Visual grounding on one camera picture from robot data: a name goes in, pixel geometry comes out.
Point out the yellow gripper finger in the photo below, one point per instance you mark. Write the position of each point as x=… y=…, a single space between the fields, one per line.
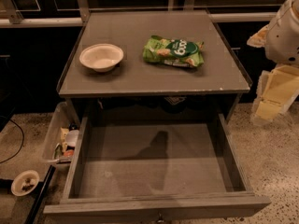
x=276 y=91
x=258 y=39

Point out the green rice chip bag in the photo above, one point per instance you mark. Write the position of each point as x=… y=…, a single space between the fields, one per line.
x=173 y=52

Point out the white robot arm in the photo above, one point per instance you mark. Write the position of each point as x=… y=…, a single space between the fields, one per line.
x=282 y=40

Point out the open grey top drawer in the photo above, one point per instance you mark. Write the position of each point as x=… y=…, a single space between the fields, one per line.
x=133 y=170

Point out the grey cabinet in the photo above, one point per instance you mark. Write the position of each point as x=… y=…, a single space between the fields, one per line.
x=221 y=72

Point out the white bowl on cabinet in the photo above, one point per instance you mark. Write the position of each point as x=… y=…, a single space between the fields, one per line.
x=101 y=57

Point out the white round lid in bin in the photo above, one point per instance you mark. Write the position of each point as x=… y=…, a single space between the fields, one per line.
x=71 y=138

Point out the yellow packet in bin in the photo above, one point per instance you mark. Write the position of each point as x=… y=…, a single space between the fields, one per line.
x=64 y=132

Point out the clear plastic bin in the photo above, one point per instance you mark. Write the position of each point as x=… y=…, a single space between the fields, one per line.
x=52 y=153

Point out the black bar on floor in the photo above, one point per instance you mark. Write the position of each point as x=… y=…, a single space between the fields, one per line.
x=42 y=189

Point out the white bowl on floor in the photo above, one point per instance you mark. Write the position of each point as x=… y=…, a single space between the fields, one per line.
x=25 y=183

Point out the metal railing frame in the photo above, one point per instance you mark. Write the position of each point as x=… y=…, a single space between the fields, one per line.
x=61 y=13

